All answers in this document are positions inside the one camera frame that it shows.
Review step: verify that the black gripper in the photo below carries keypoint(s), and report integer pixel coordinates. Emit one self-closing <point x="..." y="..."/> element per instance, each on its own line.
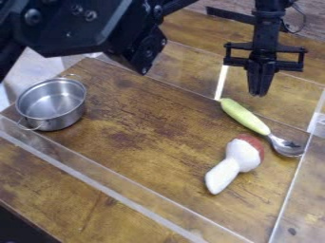
<point x="265" y="58"/>

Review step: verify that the green handled metal spoon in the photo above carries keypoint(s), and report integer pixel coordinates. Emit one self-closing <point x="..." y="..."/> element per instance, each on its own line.
<point x="245" y="117"/>

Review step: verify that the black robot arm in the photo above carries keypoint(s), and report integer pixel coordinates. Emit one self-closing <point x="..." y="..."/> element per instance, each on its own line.
<point x="123" y="28"/>

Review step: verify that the red white toy mushroom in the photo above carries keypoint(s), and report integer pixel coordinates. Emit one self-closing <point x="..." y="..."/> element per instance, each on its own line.
<point x="244" y="157"/>

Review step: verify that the small steel pot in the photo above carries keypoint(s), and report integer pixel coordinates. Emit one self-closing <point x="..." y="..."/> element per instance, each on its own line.
<point x="51" y="104"/>

